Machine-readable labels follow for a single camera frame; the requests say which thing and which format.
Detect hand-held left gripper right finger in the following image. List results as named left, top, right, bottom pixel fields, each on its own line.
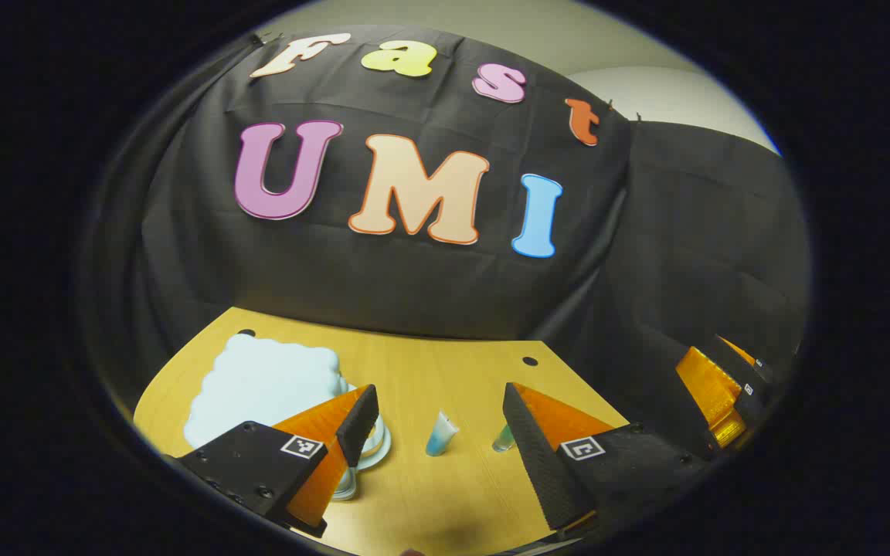
left=501, top=381, right=720, bottom=541

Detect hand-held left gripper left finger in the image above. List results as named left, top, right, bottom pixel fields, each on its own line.
left=173, top=384, right=381, bottom=540

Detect light blue suitcase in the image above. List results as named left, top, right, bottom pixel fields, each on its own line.
left=182, top=332, right=393, bottom=501

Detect white and blue tube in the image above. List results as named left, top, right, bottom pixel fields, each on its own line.
left=425, top=410, right=460, bottom=457

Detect black backdrop cloth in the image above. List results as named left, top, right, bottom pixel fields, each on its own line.
left=78, top=23, right=813, bottom=464

